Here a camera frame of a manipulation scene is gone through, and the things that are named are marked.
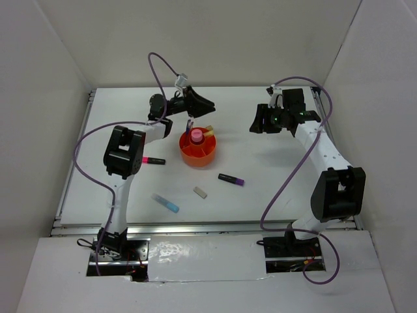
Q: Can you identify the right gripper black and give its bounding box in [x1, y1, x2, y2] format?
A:
[250, 103, 289, 134]

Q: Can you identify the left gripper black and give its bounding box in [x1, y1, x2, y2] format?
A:
[163, 85, 214, 118]

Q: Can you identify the red pen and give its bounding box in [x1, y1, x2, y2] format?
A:
[182, 119, 194, 147]

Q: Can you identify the blue pen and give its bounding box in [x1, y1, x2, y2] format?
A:
[186, 119, 192, 134]

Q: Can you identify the yellow highlighter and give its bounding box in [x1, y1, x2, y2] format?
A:
[203, 128, 214, 138]

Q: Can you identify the pink black highlighter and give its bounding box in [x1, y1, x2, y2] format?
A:
[142, 156, 166, 165]

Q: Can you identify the blue clear highlighter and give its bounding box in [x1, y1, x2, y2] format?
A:
[151, 194, 179, 213]

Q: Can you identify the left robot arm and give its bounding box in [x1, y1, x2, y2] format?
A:
[98, 86, 215, 260]

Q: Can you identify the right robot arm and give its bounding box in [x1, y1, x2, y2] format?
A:
[250, 87, 366, 256]

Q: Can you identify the purple black highlighter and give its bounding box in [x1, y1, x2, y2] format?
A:
[218, 173, 245, 186]

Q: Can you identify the beige eraser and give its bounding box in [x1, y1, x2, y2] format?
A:
[193, 186, 207, 199]

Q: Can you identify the white cover panel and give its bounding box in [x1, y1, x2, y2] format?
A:
[147, 234, 267, 282]

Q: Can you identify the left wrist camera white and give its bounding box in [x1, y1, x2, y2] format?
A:
[174, 73, 188, 89]

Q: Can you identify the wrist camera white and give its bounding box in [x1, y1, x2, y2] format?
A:
[174, 73, 188, 89]
[266, 85, 283, 108]

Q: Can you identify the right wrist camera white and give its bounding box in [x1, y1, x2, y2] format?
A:
[266, 85, 283, 108]

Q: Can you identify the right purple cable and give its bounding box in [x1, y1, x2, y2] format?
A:
[260, 76, 341, 286]

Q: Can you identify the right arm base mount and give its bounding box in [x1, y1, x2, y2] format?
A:
[256, 233, 325, 273]

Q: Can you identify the aluminium right rail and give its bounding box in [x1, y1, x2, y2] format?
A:
[310, 87, 364, 230]

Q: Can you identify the aluminium rail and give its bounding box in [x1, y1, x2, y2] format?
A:
[310, 87, 364, 230]
[51, 218, 358, 235]

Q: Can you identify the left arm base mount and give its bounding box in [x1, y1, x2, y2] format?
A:
[76, 233, 150, 282]

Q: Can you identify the aluminium front rail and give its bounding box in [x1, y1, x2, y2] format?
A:
[51, 218, 358, 235]

